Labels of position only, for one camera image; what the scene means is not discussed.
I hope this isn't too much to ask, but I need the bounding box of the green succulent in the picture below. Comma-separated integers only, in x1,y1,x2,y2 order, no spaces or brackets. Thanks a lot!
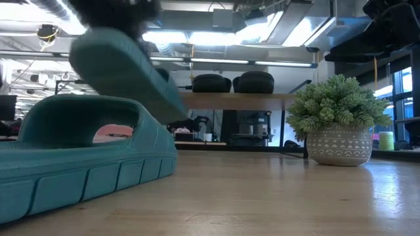
285,73,394,167

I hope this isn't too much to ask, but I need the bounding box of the black overhead camera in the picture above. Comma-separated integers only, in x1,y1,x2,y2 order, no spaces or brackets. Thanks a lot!
35,24,60,43

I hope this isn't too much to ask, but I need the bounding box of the pink rubber slide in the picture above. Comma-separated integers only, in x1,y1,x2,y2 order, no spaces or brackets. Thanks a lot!
93,124,135,144

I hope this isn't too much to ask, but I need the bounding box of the overhead light bar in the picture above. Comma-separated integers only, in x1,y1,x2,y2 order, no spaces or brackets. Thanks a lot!
0,50,319,69

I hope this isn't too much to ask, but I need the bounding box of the black table edge rail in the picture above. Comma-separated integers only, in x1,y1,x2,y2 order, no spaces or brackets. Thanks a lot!
173,141,420,162

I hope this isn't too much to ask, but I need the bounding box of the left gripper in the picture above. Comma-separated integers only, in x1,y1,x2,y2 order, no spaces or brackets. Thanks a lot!
68,0,162,60

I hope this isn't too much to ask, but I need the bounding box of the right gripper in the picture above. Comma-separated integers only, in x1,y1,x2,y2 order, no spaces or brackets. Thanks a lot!
324,5,420,63

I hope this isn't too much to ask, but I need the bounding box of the yellow-green cylinder container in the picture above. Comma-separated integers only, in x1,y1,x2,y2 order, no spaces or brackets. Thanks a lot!
378,130,395,151

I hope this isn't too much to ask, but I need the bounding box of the dark side monitor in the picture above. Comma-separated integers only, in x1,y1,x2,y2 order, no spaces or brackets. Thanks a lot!
0,94,18,121

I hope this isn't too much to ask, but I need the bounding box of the teal rubber slide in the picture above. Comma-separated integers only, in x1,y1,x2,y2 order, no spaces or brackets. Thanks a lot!
0,94,179,226
68,27,189,125

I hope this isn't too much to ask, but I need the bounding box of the wood shelf with black frame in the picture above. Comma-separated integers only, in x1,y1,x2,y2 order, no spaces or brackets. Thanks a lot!
178,79,312,160

